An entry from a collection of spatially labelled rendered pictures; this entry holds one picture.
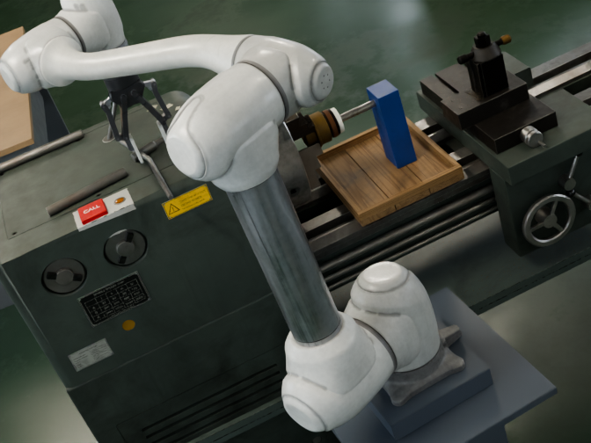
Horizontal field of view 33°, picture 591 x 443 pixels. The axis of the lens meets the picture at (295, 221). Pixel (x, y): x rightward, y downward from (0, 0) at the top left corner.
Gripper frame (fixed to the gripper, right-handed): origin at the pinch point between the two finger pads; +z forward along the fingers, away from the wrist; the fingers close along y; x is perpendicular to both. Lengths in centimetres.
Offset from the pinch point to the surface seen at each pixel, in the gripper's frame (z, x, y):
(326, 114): 18.6, 10.7, 44.3
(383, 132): 31, 11, 58
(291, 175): 21.7, -3.7, 27.9
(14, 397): 130, 108, -85
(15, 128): 59, 180, -43
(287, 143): 14.3, -1.7, 29.9
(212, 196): 11.4, -14.0, 7.3
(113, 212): 4.5, -13.9, -14.0
